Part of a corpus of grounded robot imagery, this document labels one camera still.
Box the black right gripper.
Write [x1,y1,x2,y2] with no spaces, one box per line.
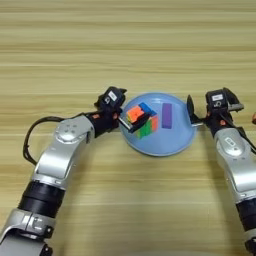
[186,87,245,138]

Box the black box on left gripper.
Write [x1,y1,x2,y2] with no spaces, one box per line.
[99,86,128,110]

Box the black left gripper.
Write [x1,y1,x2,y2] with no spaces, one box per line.
[83,96,152,138]

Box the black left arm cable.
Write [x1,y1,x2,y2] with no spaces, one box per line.
[22,114,84,167]

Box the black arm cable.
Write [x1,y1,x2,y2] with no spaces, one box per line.
[22,114,84,167]
[226,114,256,156]

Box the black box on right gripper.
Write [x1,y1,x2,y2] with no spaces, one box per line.
[205,88,229,113]

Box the multicolour puzzle cube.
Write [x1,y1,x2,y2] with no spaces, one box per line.
[125,101,159,140]

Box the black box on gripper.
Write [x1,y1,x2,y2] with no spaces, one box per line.
[205,88,229,113]
[99,86,128,110]

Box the purple rectangular block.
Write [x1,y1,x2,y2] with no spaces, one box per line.
[161,102,174,130]

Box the light blue round plate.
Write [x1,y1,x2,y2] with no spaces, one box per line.
[119,92,197,157]

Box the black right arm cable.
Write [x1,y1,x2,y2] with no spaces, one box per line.
[226,114,256,156]

